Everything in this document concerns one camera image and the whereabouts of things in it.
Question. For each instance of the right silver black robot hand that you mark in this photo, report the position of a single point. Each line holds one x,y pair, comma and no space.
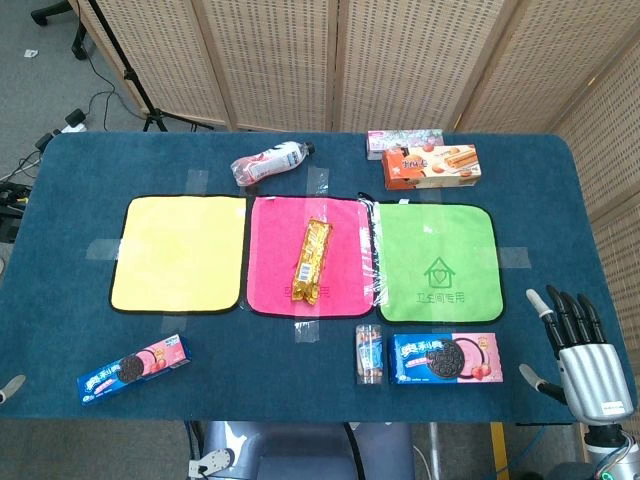
590,370

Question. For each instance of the green cloth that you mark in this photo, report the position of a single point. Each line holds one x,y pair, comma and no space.
440,262

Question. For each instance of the gold snack bar wrapper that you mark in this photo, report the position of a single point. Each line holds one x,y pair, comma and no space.
312,261

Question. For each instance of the robot base body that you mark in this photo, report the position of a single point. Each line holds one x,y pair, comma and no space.
295,450

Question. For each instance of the blue table cover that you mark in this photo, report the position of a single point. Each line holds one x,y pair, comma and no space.
60,300

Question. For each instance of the clear cylindrical snack tube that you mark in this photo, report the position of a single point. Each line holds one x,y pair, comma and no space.
369,354

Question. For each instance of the plastic drink bottle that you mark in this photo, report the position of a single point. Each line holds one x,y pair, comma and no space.
267,163

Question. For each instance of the pink cloth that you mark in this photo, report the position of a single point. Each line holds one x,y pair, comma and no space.
280,250

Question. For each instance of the black tripod stand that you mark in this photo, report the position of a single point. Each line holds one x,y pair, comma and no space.
131,70

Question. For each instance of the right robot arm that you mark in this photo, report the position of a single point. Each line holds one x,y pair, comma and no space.
607,447

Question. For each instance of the yellow cloth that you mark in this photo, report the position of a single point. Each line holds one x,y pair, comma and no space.
178,254

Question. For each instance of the pink white snack box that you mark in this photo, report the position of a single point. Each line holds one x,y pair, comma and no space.
400,137

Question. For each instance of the slim blue Oreo box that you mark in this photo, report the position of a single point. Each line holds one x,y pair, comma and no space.
134,369

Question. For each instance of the black office chair base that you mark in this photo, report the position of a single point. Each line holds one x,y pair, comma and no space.
62,22

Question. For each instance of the wide blue Oreo box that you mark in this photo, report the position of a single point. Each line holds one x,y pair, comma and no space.
445,358

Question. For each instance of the white power strip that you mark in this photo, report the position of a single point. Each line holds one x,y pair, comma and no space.
74,124

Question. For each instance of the orange egg roll box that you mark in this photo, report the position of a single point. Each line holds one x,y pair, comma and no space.
430,167

